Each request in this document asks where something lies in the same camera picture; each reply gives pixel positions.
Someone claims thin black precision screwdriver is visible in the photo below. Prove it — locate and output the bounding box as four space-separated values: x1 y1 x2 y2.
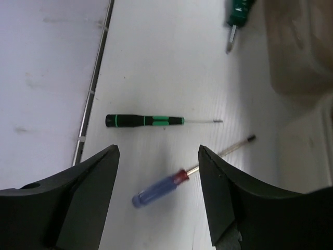
105 114 223 128

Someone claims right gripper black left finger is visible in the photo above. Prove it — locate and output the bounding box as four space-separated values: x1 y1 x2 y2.
1 145 120 249

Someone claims stubby green screwdriver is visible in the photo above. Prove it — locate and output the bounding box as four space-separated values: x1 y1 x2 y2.
226 0 256 54

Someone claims red blue handled screwdriver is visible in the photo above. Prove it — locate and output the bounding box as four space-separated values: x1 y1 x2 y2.
132 134 257 208

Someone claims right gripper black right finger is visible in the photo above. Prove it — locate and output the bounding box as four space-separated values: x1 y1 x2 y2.
198 146 332 249

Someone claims beige toolbox with clear lid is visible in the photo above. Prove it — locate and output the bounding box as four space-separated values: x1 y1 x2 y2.
264 1 332 193

